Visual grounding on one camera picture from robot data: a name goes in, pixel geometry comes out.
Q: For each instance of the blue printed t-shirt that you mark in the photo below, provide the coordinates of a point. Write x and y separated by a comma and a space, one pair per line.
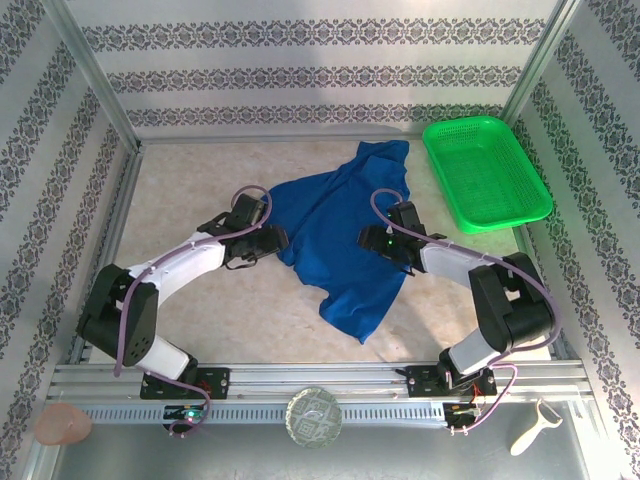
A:
340, 225

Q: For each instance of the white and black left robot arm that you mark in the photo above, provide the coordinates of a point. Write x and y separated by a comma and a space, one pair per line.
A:
200, 257

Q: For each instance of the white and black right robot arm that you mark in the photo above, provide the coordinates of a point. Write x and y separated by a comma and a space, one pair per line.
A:
445, 260

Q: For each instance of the green plastic basket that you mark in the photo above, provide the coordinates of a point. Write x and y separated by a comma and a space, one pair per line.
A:
480, 170

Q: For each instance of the small circuit board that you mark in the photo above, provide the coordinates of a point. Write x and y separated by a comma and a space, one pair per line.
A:
462, 412
187, 414

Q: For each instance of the round patterned glass dish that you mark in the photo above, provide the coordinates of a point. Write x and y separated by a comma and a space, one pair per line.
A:
314, 417

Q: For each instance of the white peeler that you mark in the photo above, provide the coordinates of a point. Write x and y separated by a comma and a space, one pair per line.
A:
530, 435

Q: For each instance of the pink stone-like object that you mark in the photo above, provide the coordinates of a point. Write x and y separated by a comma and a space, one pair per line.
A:
62, 425

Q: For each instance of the aluminium frame rail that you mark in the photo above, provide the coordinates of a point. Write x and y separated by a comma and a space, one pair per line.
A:
114, 225
250, 138
565, 347

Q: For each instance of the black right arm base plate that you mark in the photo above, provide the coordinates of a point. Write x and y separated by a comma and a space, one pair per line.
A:
420, 382

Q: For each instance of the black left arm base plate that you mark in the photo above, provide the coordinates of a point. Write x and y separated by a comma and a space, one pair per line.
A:
217, 382

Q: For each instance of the wide aluminium mounting rail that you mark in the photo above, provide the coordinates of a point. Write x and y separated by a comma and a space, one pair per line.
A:
310, 375

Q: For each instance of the aluminium frame post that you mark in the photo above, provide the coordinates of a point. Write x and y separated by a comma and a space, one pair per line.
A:
542, 55
95, 75

